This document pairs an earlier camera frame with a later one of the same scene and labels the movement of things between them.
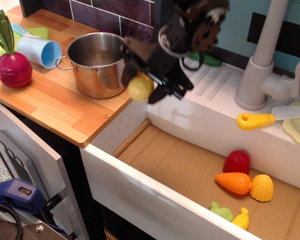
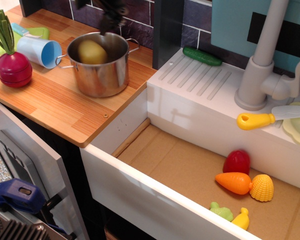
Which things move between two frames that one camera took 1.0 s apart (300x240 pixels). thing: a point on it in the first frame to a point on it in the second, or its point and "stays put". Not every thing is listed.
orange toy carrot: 239,183 stays put
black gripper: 148,56 to 114,11
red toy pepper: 237,161 stays put
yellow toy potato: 140,86 to 91,53
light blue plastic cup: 46,53 stays put
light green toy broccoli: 224,212 stays put
